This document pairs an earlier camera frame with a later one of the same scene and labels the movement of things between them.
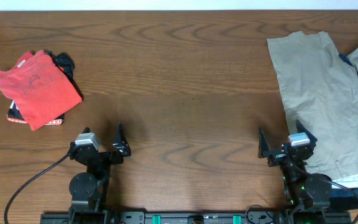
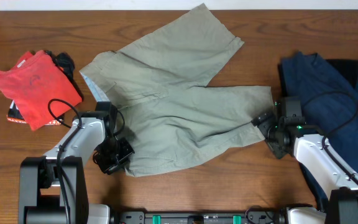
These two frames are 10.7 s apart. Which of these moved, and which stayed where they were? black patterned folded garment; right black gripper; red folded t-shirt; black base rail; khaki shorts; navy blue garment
Moved: navy blue garment; khaki shorts; right black gripper
Stayed: black base rail; black patterned folded garment; red folded t-shirt
